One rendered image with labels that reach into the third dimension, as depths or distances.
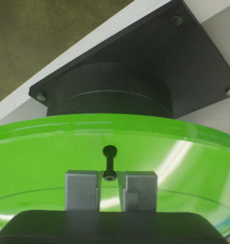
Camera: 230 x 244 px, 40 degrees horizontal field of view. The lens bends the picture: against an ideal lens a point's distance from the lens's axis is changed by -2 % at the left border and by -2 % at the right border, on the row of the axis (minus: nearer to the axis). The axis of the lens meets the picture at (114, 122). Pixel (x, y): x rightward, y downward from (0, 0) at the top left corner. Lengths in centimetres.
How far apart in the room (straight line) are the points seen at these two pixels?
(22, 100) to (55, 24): 111
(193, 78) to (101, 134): 20
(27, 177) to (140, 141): 8
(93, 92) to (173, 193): 13
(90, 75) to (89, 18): 115
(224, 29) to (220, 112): 14
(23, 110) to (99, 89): 15
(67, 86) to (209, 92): 16
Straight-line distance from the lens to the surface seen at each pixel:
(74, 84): 32
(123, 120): 18
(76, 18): 147
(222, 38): 33
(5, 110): 45
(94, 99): 30
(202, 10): 31
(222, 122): 45
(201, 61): 34
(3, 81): 185
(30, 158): 20
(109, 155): 18
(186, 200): 22
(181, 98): 38
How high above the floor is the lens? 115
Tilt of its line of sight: 34 degrees down
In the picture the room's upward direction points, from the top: 180 degrees counter-clockwise
